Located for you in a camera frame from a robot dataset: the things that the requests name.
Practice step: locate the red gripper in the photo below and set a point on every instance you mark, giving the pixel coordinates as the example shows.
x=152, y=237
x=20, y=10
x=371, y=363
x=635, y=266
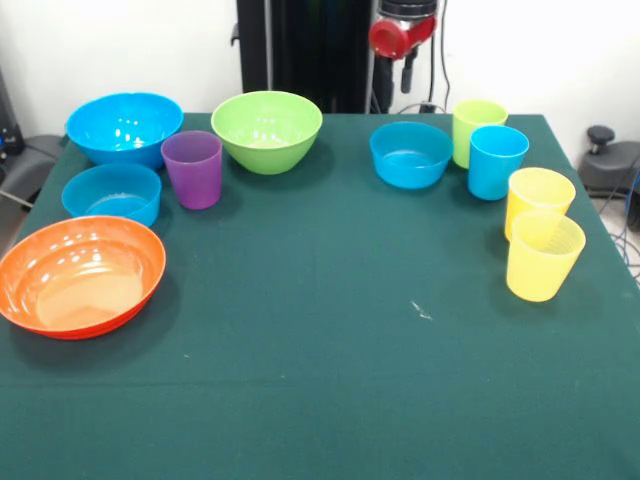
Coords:
x=395, y=36

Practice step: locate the small blue bowl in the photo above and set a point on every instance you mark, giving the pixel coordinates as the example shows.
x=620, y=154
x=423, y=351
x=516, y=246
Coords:
x=410, y=160
x=110, y=197

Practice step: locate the purple cup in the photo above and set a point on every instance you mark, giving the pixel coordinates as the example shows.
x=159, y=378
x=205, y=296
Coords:
x=192, y=175

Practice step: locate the green cup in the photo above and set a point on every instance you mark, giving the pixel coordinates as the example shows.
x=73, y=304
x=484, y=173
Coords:
x=475, y=120

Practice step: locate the blue cup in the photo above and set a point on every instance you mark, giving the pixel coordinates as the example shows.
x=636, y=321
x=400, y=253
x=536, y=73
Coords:
x=497, y=165

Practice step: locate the green bowl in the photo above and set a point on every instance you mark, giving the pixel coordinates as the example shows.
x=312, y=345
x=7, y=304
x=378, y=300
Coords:
x=265, y=140

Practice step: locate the yellow cup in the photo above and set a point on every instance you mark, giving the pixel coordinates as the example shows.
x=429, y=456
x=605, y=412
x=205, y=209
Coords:
x=542, y=265
x=540, y=192

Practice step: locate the black stand base with knob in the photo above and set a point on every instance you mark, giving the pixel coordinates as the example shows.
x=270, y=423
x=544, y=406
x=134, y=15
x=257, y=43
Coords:
x=615, y=170

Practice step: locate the large blue bowl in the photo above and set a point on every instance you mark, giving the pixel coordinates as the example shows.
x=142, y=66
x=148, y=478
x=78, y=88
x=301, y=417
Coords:
x=125, y=125

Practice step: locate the dark green tablecloth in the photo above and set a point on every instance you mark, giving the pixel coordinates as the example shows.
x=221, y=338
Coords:
x=320, y=360

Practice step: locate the orange bowl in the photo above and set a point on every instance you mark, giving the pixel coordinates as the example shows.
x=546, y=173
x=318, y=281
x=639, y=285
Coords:
x=80, y=280

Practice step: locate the black device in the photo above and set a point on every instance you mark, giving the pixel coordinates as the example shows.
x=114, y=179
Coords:
x=10, y=125

